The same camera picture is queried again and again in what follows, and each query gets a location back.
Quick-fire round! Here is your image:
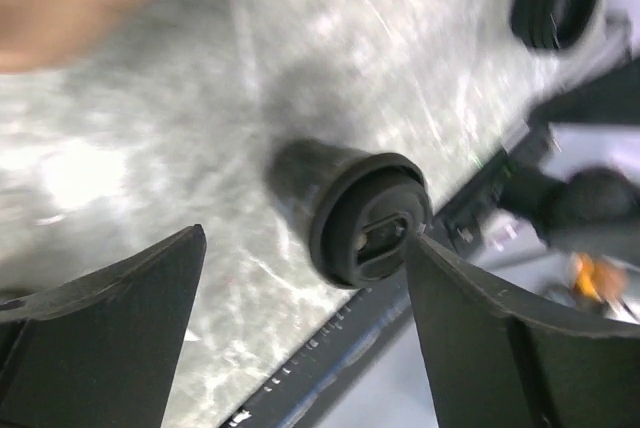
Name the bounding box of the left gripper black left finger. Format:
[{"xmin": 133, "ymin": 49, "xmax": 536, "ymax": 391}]
[{"xmin": 1, "ymin": 225, "xmax": 206, "ymax": 427}]

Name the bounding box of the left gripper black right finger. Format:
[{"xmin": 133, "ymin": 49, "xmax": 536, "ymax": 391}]
[{"xmin": 407, "ymin": 237, "xmax": 639, "ymax": 427}]

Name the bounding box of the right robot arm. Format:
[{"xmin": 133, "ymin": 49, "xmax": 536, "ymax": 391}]
[{"xmin": 498, "ymin": 58, "xmax": 639, "ymax": 264}]

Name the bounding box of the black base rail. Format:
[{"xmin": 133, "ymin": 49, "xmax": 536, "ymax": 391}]
[{"xmin": 226, "ymin": 115, "xmax": 551, "ymax": 427}]

